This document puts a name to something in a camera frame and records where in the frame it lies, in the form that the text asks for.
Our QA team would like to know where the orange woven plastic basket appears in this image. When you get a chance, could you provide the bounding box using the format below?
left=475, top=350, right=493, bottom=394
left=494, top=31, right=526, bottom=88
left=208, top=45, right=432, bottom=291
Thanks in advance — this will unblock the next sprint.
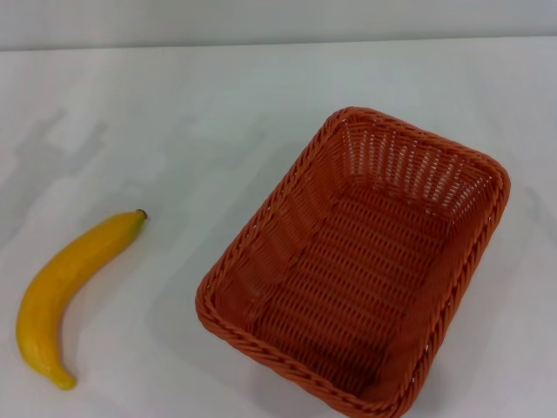
left=194, top=106, right=513, bottom=418

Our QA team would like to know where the yellow banana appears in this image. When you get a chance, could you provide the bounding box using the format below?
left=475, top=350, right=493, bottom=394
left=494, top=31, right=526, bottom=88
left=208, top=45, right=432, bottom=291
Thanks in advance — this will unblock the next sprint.
left=16, top=208, right=149, bottom=392

